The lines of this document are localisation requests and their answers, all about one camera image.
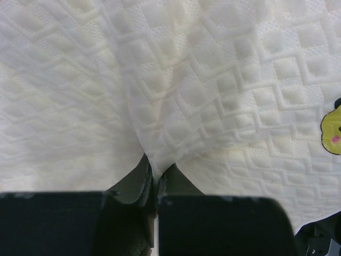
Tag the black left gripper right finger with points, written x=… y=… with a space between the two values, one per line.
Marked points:
x=192 y=223

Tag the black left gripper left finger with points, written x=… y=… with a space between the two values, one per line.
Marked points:
x=117 y=221

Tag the cream pillow with yellow edge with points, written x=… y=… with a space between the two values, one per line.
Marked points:
x=238 y=94

